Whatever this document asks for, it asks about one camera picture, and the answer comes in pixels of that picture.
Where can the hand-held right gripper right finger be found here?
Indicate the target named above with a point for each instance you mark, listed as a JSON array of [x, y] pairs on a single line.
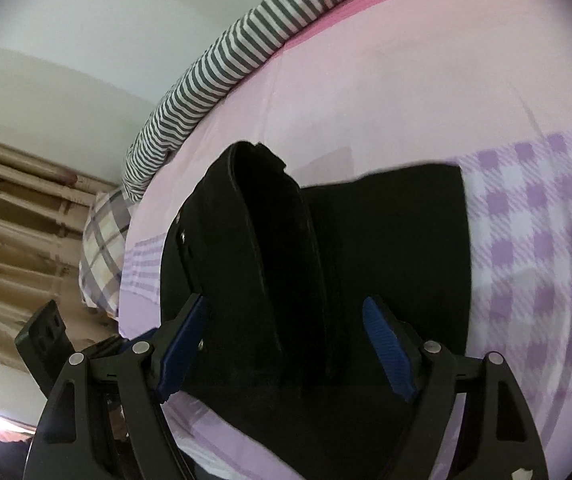
[[385, 355]]

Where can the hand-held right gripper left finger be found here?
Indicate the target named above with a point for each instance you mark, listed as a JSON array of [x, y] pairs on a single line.
[[186, 340]]

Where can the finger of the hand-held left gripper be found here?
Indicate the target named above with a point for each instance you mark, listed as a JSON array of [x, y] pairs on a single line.
[[111, 347]]

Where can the black pants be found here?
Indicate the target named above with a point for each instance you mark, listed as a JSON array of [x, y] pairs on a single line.
[[276, 280]]

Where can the beige patterned curtain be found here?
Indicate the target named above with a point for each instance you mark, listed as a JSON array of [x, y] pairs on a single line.
[[21, 245]]

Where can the plaid pillow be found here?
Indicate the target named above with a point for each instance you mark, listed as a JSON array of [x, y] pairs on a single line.
[[103, 250]]

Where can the pink and purple bed sheet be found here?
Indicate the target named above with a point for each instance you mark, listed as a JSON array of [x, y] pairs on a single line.
[[465, 160]]

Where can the grey white striped blanket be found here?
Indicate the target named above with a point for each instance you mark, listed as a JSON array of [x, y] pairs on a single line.
[[226, 65]]

